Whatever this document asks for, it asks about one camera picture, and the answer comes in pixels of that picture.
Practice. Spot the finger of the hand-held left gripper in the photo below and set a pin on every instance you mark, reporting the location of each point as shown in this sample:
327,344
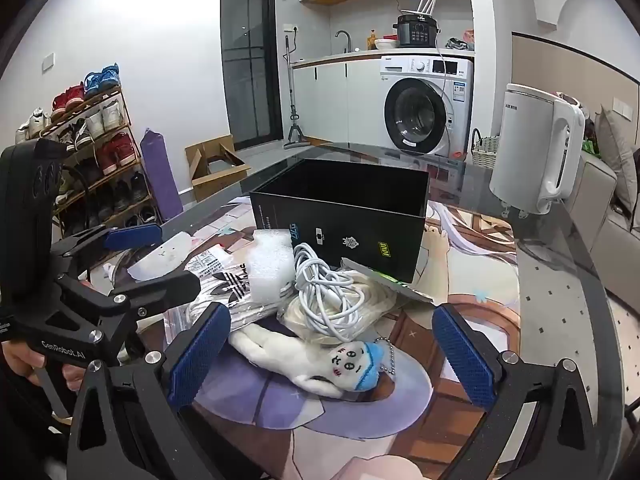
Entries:
160,287
132,236

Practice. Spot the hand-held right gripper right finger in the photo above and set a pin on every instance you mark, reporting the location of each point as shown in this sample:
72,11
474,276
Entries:
465,360

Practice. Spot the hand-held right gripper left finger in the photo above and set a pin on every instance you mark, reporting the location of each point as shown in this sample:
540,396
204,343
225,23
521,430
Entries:
200,355

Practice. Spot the white laces bag black logo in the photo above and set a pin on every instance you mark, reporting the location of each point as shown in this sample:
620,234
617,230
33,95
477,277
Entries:
220,280

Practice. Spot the white plush toy blue hat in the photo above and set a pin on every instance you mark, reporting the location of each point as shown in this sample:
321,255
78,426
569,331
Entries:
300,360

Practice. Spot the white foam piece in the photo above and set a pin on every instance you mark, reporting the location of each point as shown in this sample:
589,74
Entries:
270,270

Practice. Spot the black cardboard box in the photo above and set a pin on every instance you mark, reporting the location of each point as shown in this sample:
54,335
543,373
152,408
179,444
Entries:
340,230

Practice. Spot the person's left hand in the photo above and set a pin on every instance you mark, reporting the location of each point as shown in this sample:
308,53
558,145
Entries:
22,360

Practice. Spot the purple yoga mat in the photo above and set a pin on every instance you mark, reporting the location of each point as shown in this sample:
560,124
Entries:
160,175

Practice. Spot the wooden shoe rack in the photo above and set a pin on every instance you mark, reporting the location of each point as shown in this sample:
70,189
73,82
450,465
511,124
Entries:
127,162

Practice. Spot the brown cardboard box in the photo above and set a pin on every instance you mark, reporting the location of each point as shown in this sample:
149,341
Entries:
220,177

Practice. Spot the mop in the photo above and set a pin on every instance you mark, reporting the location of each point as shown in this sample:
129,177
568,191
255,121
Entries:
292,120

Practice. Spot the wicker basket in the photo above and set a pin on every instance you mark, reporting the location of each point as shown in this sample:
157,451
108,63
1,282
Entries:
485,152

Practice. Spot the dark glass door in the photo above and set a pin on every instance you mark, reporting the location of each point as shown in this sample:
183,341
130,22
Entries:
250,60

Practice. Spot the grey sofa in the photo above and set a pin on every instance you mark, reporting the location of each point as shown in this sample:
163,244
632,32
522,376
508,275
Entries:
600,195

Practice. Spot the white electric kettle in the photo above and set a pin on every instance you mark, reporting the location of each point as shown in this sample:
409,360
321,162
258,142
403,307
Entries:
525,150

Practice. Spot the white kitchen base cabinet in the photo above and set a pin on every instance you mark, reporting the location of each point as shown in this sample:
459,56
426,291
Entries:
340,100

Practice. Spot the grey cushion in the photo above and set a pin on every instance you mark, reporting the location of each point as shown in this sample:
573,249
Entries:
617,160

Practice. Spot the white washing machine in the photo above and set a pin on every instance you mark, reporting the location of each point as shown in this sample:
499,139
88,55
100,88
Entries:
425,105

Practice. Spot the kitchen faucet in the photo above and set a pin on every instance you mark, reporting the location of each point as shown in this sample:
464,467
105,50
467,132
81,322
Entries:
344,37

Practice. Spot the yellow bottle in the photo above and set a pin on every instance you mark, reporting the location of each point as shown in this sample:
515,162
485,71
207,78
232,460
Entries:
372,41

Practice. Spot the pile of clothes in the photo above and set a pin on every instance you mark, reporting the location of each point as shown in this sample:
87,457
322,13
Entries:
460,42

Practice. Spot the white bowl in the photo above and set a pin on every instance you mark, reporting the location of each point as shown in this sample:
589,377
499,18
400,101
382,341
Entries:
386,44

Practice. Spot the black pressure cooker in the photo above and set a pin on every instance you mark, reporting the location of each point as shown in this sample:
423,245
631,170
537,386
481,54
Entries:
415,32

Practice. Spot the white router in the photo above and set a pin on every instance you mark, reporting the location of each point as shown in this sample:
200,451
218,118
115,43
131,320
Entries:
422,5

